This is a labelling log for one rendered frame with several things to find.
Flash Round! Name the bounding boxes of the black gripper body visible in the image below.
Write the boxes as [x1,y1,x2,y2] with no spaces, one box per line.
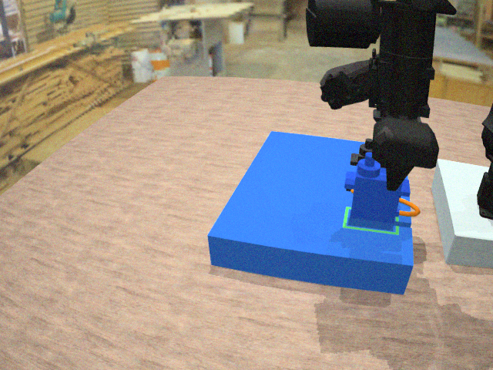
[372,49,439,169]

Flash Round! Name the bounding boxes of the blue flat platform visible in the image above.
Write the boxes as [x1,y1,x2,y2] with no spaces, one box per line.
[208,131,414,295]

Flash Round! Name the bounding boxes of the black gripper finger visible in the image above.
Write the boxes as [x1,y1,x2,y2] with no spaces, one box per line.
[386,163,413,191]
[373,109,421,122]

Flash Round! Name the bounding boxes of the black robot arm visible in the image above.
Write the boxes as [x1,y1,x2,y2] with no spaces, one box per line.
[306,0,493,220]

